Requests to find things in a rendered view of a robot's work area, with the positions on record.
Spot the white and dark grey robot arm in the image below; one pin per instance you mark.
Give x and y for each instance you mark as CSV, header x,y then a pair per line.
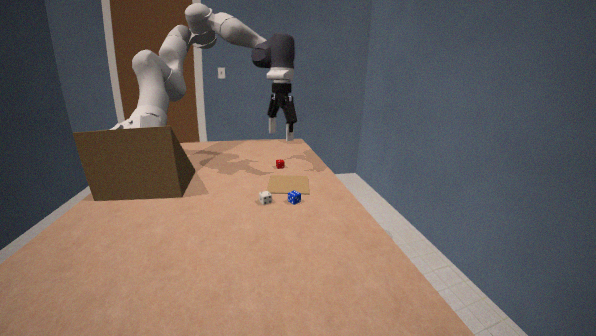
x,y
154,71

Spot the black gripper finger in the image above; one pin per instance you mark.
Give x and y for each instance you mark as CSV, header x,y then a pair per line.
x,y
291,119
274,109

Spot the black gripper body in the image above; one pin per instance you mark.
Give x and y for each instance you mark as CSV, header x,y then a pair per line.
x,y
281,90

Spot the white die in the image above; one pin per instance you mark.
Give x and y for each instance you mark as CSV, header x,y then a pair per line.
x,y
265,197

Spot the blue die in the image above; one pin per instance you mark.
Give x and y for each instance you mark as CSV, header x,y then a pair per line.
x,y
294,197

